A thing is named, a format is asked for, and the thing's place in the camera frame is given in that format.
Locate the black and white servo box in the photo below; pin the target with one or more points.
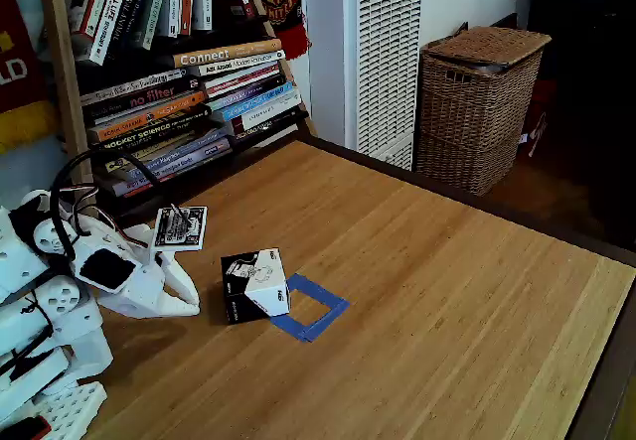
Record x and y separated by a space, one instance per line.
258 286

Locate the blue tape square target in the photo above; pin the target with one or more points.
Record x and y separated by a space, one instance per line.
323 298

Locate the pale blue softcover book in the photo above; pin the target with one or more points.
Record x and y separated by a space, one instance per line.
189 157

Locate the black Rocket Science book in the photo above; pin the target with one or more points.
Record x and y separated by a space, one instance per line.
144 134

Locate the orange flat book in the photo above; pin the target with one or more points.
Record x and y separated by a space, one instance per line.
149 114

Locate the black and red clamp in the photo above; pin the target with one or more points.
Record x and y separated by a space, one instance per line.
25 430

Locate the black large book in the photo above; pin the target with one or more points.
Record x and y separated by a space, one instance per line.
270 126

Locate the black no filter book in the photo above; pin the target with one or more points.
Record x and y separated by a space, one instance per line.
149 98

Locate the white book dark lettering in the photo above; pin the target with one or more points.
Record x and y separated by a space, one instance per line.
268 114

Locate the light blue book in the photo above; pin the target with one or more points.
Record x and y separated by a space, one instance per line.
258 102

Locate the white book script title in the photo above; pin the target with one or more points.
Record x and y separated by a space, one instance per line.
129 86

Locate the dark purple book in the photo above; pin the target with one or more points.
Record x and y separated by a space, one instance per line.
248 91

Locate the red and white book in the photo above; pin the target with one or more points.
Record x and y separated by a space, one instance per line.
243 78

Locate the white Modern Romance book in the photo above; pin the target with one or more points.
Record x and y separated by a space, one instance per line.
238 64

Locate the wooden ladder bookshelf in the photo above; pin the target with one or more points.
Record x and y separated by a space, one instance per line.
62 72

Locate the tan Connect book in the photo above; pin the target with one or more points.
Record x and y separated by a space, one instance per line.
223 53

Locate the red and yellow banner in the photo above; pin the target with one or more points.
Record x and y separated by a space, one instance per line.
15 87

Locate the white Financial Life book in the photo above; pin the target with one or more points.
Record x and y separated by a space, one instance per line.
111 18

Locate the dark Moral Animal book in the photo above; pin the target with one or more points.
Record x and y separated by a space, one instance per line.
130 8

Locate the white book red spine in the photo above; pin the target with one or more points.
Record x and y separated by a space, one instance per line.
92 3

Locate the white grilled heater unit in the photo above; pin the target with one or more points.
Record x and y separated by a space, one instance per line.
387 62

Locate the brown wicker laundry basket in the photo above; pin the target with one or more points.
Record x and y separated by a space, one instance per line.
472 112

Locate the white perforated base plate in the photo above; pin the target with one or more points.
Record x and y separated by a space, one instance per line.
69 410

